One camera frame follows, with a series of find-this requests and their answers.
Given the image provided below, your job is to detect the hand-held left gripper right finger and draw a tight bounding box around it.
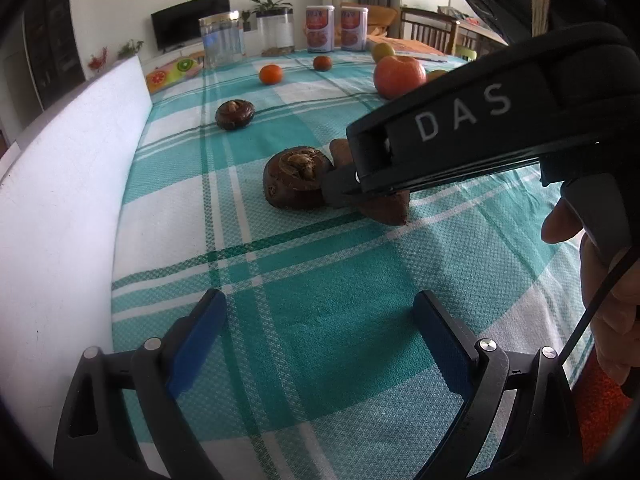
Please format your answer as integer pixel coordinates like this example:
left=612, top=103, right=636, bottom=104
left=411, top=290, right=585, bottom=480

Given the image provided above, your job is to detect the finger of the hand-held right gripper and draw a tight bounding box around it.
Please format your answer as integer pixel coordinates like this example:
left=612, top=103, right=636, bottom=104
left=322, top=165, right=364, bottom=209

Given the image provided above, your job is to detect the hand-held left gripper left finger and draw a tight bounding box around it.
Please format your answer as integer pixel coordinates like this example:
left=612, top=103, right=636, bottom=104
left=52, top=287, right=228, bottom=480

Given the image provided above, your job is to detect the brown oblong fruit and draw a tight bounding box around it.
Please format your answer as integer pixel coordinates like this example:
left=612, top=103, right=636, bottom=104
left=329, top=138, right=409, bottom=227

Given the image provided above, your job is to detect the person's right hand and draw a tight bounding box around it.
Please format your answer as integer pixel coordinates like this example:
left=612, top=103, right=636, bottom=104
left=541, top=199, right=640, bottom=387

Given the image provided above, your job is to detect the teal checked tablecloth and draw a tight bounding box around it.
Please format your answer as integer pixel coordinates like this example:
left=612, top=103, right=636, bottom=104
left=111, top=47, right=601, bottom=480

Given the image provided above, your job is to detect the orange flat box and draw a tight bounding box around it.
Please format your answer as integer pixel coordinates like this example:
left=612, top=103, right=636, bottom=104
left=367, top=35, right=447, bottom=61

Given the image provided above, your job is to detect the wooden chair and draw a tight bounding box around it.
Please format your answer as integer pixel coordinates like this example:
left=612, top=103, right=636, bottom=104
left=399, top=7, right=461, bottom=54

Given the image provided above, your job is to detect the white can with red label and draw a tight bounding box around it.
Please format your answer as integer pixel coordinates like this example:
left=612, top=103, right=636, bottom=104
left=340, top=5, right=370, bottom=52
left=305, top=5, right=335, bottom=54

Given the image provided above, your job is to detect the glass jar with black lid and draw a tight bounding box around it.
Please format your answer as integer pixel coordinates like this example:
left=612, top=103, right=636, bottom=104
left=255, top=8, right=295, bottom=57

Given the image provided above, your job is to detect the orange red cloth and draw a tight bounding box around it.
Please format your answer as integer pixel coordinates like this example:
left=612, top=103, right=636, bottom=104
left=574, top=352, right=633, bottom=463

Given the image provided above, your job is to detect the glass jar with gold lid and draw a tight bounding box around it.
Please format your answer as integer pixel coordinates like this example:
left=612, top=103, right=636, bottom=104
left=198, top=11, right=246, bottom=69

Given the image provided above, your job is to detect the white foam board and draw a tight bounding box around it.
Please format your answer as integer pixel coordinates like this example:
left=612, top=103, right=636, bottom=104
left=0, top=55, right=154, bottom=463

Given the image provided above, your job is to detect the green potted plant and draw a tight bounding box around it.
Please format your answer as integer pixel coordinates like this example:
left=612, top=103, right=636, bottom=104
left=241, top=0, right=294, bottom=23

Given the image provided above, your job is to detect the fruit print tray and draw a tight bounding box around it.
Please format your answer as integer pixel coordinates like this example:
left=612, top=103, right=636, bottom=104
left=145, top=56, right=202, bottom=94

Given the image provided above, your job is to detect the black television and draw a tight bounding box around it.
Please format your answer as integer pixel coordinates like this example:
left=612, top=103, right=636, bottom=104
left=151, top=0, right=231, bottom=52

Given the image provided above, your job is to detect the dark cabinet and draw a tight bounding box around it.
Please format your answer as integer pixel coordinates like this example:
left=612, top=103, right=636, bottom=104
left=22, top=0, right=87, bottom=111

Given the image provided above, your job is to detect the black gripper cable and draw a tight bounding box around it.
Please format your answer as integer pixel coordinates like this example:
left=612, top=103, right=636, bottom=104
left=559, top=245, right=633, bottom=365

